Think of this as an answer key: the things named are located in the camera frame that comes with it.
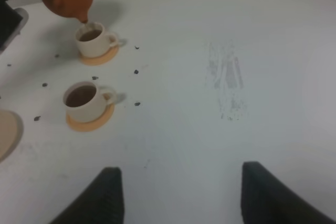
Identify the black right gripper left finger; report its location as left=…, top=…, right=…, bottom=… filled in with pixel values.
left=52, top=167, right=125, bottom=223

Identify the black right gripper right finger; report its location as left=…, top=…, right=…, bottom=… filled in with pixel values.
left=240, top=162, right=335, bottom=224

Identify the beige round teapot coaster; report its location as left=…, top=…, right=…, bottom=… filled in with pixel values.
left=1, top=110, right=24, bottom=162

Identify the white near teacup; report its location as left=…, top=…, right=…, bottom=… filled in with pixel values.
left=62, top=81, right=126, bottom=123

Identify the orange cup coaster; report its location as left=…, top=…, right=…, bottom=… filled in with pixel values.
left=79, top=46, right=119, bottom=66
left=66, top=104, right=115, bottom=132

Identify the orange near cup coaster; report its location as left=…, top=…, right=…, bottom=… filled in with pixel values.
left=66, top=104, right=115, bottom=132

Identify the white teacup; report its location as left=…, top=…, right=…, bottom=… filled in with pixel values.
left=62, top=81, right=126, bottom=123
left=75, top=22, right=126, bottom=58

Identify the white far teacup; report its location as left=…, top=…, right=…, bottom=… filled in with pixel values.
left=75, top=22, right=126, bottom=58

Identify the orange far cup coaster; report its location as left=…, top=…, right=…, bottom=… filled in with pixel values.
left=79, top=46, right=119, bottom=66

